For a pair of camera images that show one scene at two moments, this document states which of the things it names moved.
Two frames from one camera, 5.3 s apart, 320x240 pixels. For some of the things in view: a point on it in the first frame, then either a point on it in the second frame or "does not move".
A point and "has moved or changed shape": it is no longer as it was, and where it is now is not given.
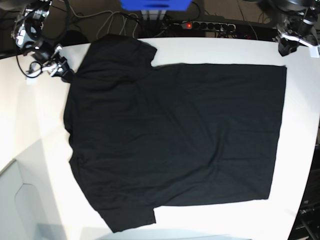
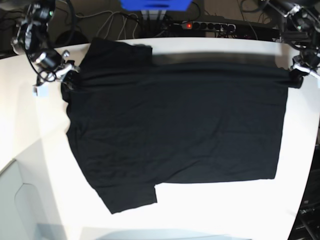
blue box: [155, 5] does not move
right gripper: [288, 42] to [308, 60]
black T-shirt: [142, 137] has moved or changed shape
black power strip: [209, 26] does not move
